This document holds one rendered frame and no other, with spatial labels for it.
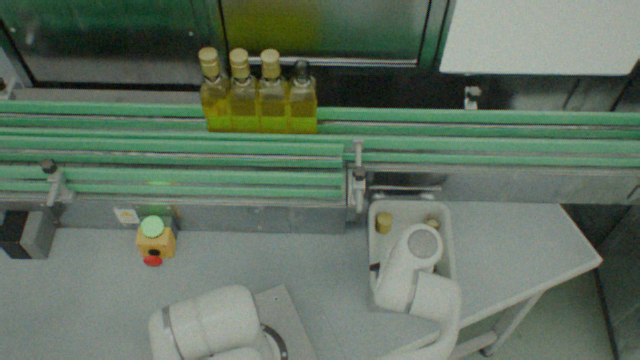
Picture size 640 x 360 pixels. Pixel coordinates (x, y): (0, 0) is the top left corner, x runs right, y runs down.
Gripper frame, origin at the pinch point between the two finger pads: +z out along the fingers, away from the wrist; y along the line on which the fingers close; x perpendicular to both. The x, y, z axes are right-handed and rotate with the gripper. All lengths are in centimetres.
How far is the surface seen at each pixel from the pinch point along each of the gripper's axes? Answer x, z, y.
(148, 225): -9, -3, 53
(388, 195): -19.0, 7.6, 1.0
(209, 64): -34, -27, 37
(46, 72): -46, 0, 80
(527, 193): -19.2, 6.0, -30.2
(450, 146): -25.2, -7.9, -10.4
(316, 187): -16.1, -7.6, 17.5
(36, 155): -24, -4, 77
